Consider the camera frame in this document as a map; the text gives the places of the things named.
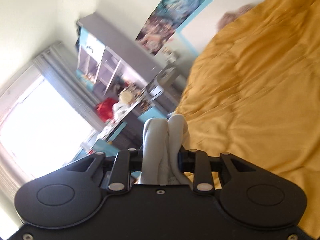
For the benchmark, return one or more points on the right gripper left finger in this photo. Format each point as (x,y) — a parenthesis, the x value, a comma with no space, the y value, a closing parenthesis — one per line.
(126,162)

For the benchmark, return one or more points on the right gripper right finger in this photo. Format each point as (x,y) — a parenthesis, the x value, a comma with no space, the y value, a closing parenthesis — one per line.
(197,162)

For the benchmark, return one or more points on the white Nevada sweatshirt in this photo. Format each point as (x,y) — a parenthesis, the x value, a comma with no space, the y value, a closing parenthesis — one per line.
(162,141)

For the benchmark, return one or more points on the blue desk chair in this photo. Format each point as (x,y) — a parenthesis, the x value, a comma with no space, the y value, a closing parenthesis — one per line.
(102,142)

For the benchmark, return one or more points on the white desk with blue trim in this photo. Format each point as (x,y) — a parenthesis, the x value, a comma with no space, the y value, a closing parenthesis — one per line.
(124,132)

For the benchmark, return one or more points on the red bag on desk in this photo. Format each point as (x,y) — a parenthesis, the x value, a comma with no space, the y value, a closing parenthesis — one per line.
(105,109)

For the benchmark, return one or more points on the mustard yellow quilt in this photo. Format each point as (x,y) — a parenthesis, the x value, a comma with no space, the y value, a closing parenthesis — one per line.
(254,92)

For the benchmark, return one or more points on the grey window curtain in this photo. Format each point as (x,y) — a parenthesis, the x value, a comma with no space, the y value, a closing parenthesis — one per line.
(58,65)

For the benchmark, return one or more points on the white headboard with apple cutouts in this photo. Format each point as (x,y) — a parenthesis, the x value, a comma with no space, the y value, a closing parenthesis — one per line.
(199,28)

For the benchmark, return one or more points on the grey wall shelf unit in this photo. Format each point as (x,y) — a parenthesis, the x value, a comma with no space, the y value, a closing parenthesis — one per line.
(107,56)

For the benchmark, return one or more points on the colourful wall poster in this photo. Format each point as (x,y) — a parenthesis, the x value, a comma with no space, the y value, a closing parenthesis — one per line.
(163,23)

